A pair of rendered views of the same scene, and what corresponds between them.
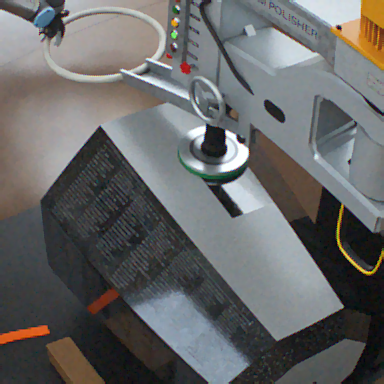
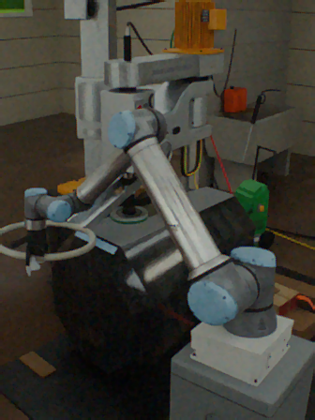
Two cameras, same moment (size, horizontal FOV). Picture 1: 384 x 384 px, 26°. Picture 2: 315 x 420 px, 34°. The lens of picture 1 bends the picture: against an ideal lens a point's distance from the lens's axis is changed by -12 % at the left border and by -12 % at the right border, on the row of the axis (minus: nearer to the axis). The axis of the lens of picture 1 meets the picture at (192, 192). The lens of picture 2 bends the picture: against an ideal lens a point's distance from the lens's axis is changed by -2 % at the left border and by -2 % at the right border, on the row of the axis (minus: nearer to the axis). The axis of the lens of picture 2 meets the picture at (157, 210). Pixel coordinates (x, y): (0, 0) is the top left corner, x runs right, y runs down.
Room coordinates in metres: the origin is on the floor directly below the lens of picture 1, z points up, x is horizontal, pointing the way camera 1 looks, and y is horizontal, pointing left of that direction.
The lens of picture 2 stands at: (2.62, 2.65, 1.99)
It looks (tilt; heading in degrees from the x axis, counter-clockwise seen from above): 22 degrees down; 256
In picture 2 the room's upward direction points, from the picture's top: 1 degrees clockwise
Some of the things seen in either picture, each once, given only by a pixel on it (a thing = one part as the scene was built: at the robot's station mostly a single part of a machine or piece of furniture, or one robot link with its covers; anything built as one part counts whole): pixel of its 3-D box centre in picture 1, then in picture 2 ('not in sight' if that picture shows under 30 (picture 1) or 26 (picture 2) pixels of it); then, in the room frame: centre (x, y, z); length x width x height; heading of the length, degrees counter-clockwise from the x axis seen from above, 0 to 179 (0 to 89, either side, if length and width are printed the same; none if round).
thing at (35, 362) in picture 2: not in sight; (37, 364); (2.72, 0.09, 0.02); 0.25 x 0.10 x 0.01; 123
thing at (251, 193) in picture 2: not in sight; (250, 199); (0.84, -1.24, 0.43); 0.35 x 0.35 x 0.87; 19
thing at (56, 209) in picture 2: not in sight; (54, 208); (2.56, 0.67, 1.23); 0.12 x 0.12 x 0.09; 36
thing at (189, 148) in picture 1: (213, 149); (128, 213); (2.12, -0.06, 0.88); 0.21 x 0.21 x 0.01
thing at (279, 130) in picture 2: not in sight; (255, 146); (0.06, -2.93, 0.43); 1.30 x 0.62 x 0.86; 40
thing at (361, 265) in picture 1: (366, 228); (190, 153); (1.63, -0.49, 1.09); 0.23 x 0.03 x 0.32; 42
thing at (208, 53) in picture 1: (241, 45); (137, 128); (2.06, -0.11, 1.36); 0.36 x 0.22 x 0.45; 42
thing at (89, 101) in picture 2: not in sight; (127, 100); (2.00, -0.75, 1.40); 0.74 x 0.34 x 0.25; 145
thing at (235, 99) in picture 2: not in sight; (237, 98); (0.29, -3.01, 1.00); 0.50 x 0.22 x 0.33; 40
